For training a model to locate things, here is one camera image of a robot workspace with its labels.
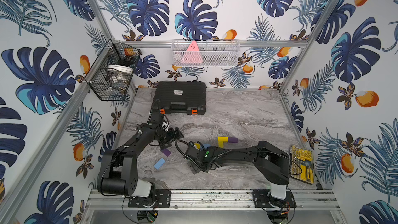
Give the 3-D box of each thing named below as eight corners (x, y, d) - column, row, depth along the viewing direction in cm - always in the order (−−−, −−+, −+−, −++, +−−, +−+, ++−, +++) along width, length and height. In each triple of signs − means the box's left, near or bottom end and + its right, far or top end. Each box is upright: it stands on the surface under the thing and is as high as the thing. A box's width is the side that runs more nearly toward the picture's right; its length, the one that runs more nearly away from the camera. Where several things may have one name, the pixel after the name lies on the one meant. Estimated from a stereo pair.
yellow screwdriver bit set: (289, 176, 83) (292, 174, 80) (289, 147, 93) (292, 144, 91) (311, 184, 80) (315, 183, 77) (309, 153, 91) (313, 150, 88)
